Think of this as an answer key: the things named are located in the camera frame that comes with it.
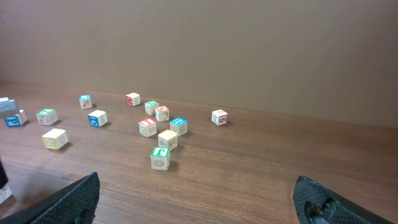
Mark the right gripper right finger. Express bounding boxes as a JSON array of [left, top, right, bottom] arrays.
[[293, 175, 392, 224]]

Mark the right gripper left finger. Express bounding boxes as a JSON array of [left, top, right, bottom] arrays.
[[1, 172, 100, 224]]

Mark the plain block red-blue side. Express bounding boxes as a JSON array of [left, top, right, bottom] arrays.
[[0, 184, 12, 204]]

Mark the plain block blue P side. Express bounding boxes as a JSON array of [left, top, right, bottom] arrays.
[[4, 110, 27, 128]]

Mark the yellow top block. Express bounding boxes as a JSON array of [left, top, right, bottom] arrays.
[[158, 129, 178, 150]]

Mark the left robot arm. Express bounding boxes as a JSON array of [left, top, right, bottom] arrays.
[[0, 162, 8, 189]]

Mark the plain block yellow side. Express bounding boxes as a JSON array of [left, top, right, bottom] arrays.
[[42, 128, 68, 150]]

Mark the green Z block left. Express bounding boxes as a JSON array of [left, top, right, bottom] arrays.
[[36, 108, 58, 125]]

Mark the green z block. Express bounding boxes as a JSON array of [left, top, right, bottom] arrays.
[[36, 108, 58, 125], [144, 100, 159, 116]]

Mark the green J block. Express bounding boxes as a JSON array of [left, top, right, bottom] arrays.
[[150, 147, 170, 170]]

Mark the blue 1 block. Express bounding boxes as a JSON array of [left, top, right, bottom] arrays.
[[79, 95, 93, 109]]

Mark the red I block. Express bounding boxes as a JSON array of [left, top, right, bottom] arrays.
[[139, 118, 157, 138]]

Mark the red-sided plain top block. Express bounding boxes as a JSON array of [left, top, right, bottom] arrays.
[[126, 93, 141, 107]]

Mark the green Z block upper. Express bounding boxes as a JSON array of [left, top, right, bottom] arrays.
[[144, 100, 159, 116]]

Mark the red A block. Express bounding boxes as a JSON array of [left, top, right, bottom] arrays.
[[155, 106, 170, 121]]

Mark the plain block far right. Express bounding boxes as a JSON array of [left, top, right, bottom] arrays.
[[211, 110, 228, 126]]

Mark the blue H block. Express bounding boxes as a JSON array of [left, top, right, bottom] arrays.
[[170, 118, 188, 136]]

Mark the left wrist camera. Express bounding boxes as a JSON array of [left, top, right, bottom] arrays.
[[0, 97, 19, 118]]

